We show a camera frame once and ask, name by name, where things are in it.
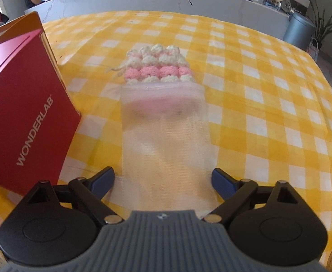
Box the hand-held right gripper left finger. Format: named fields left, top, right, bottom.
left=23, top=167, right=124, bottom=225

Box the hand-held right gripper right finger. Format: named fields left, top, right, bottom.
left=203, top=168, right=309, bottom=225

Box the translucent mesh bag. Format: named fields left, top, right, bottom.
left=119, top=82, right=221, bottom=221

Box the pink and white crochet piece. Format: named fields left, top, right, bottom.
left=124, top=44, right=197, bottom=114

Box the orange cardboard box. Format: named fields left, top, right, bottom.
left=0, top=11, right=82, bottom=118

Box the yellow checkered tablecloth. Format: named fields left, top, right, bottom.
left=0, top=11, right=332, bottom=272

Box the red square box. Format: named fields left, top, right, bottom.
left=0, top=29, right=82, bottom=197

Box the woven basket bag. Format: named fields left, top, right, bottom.
left=308, top=38, right=320, bottom=61

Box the grey metal trash can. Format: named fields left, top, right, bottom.
left=283, top=12, right=317, bottom=50

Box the white marble television console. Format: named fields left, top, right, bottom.
left=36, top=0, right=294, bottom=42

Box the tall green floor plant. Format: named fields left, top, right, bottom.
left=306, top=0, right=332, bottom=49

